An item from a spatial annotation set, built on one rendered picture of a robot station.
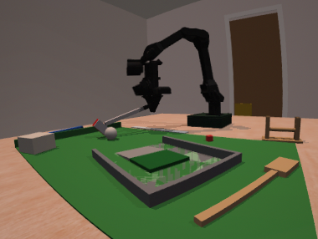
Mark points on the green mat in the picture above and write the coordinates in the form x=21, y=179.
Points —
x=279, y=210

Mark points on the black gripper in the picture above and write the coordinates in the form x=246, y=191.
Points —
x=154, y=95

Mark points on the grey ball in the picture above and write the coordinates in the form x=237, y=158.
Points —
x=110, y=133

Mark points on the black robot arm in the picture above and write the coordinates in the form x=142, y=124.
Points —
x=200, y=39

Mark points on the red block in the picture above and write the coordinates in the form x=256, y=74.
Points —
x=209, y=138

